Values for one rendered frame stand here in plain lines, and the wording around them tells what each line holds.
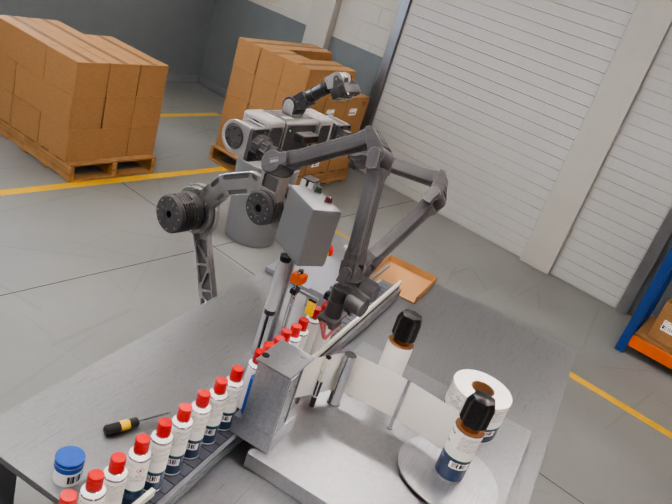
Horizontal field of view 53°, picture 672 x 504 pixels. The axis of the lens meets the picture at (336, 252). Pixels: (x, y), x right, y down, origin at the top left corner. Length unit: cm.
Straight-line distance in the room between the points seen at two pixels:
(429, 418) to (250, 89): 448
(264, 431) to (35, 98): 412
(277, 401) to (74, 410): 57
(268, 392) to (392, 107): 555
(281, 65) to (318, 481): 447
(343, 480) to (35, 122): 426
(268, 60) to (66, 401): 440
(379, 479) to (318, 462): 18
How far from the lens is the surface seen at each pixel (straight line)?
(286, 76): 588
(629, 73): 618
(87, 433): 197
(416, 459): 210
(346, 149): 219
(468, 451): 201
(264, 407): 186
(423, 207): 251
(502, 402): 227
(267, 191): 270
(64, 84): 528
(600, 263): 642
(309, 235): 195
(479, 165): 669
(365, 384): 214
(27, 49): 565
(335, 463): 198
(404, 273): 329
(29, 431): 197
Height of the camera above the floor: 217
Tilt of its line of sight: 24 degrees down
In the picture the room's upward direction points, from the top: 18 degrees clockwise
